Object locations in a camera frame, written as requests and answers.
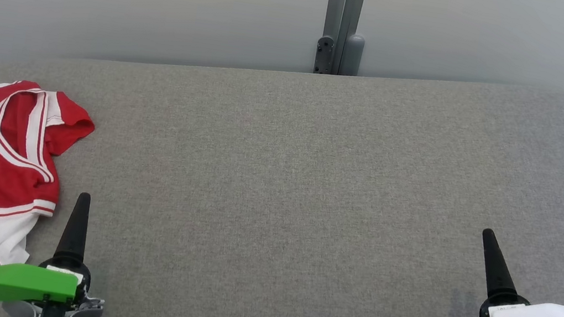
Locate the grey rounded post cylinder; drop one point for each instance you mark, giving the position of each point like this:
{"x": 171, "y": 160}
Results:
{"x": 352, "y": 54}

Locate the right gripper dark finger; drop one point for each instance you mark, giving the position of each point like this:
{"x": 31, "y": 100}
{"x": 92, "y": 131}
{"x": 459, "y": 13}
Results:
{"x": 497, "y": 269}

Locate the dark grey screwed post bracket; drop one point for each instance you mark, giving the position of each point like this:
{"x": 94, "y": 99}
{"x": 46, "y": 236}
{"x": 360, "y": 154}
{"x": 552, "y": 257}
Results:
{"x": 324, "y": 56}

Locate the grey metal partition post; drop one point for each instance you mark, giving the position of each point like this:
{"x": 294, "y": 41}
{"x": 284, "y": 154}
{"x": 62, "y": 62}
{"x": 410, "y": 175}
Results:
{"x": 346, "y": 0}

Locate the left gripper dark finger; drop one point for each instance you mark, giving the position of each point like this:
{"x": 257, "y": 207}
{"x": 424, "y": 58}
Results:
{"x": 76, "y": 228}

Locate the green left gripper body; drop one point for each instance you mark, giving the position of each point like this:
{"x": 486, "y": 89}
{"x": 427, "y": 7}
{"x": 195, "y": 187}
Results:
{"x": 17, "y": 284}

